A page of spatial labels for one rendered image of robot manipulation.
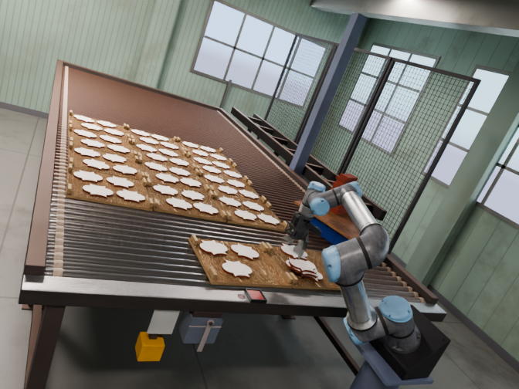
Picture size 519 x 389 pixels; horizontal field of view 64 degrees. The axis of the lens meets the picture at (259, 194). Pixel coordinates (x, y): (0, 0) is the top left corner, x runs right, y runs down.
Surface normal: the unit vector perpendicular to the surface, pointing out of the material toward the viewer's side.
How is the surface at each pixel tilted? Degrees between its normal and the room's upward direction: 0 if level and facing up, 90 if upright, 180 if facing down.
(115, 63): 90
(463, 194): 90
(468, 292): 90
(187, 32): 90
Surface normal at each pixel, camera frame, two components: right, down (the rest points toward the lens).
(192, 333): 0.37, 0.43
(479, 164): -0.87, -0.18
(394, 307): -0.20, -0.79
